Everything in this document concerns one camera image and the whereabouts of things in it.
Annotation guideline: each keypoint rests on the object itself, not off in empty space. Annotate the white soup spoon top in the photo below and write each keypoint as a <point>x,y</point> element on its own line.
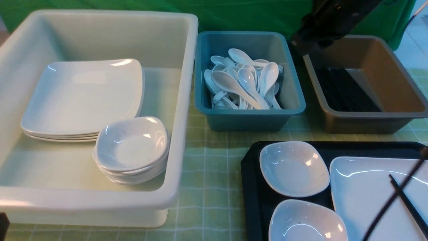
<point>241,57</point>

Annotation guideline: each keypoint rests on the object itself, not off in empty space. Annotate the top stacked white square plate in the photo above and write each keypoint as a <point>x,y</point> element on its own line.
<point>82,97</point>

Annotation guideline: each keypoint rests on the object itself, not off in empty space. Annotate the teal plastic spoon bin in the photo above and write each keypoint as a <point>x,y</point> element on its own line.
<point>271,46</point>

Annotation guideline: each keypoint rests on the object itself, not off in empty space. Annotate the green checkered tablecloth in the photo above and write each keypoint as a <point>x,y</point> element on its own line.
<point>210,202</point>

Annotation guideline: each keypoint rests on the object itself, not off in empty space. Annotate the green backdrop cloth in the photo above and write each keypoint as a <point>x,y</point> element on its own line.
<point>387,21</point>

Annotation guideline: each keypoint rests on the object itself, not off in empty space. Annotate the white soup spoon upright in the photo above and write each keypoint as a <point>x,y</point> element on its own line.
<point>269,76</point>

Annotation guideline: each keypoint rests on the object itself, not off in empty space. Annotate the white square rice plate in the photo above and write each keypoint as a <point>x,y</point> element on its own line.
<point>360,187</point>

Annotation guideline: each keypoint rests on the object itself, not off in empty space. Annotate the white small bowl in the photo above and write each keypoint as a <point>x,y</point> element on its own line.
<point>131,144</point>
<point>296,220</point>
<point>294,169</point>

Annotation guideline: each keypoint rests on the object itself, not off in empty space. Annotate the white soup spoon front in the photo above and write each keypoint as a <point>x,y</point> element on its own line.
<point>227,83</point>

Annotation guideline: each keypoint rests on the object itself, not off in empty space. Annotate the lower stacked white plates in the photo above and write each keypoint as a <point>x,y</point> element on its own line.
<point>68,139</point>

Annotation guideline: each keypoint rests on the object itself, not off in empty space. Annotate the lower stacked white bowls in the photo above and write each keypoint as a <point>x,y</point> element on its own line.
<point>135,177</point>

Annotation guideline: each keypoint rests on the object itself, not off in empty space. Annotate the large white plastic tub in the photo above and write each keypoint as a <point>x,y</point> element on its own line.
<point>163,42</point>

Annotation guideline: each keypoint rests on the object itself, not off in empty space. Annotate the pile of black chopsticks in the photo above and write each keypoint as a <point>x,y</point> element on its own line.
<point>342,92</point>

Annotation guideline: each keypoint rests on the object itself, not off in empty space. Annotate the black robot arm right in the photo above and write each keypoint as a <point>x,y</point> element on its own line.
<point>328,21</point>

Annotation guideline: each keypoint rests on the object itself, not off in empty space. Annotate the brown plastic chopstick bin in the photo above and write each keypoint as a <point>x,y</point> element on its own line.
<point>374,66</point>

